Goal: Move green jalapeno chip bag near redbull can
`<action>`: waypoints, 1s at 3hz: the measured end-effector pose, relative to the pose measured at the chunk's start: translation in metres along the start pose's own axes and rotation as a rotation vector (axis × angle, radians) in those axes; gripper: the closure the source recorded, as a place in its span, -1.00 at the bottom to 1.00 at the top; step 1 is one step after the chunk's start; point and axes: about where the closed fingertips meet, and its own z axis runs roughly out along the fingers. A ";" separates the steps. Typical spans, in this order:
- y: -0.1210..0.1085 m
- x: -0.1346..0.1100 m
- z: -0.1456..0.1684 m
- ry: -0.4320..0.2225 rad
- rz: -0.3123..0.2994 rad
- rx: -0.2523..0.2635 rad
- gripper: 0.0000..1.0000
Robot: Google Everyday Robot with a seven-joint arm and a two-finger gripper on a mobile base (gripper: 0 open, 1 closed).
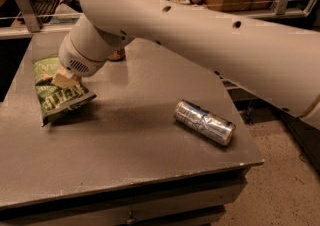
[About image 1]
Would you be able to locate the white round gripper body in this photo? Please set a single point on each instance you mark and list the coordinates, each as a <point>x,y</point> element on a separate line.
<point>74,57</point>

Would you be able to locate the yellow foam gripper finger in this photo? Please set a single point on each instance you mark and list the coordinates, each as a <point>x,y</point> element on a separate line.
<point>63,78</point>

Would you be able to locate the green jalapeno chip bag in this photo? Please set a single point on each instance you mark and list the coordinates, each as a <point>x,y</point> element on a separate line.
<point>55,102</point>

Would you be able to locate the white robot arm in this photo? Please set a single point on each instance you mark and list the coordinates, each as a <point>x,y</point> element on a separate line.
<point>279,64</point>

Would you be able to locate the gold brown soda can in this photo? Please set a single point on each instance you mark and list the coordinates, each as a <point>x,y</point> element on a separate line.
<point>118,55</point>

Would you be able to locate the silver blue redbull can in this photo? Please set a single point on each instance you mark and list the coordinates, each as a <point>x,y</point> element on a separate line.
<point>204,122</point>

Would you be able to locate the black headphones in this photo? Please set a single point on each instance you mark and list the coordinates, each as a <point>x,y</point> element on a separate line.
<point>74,4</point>

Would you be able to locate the black keyboard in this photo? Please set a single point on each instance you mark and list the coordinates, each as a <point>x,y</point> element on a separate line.
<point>44,9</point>

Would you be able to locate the grey table drawer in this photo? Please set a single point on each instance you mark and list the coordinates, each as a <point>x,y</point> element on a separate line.
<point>184,203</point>

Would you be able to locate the left metal divider bracket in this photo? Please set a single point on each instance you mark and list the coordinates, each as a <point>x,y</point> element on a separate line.
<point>29,15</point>

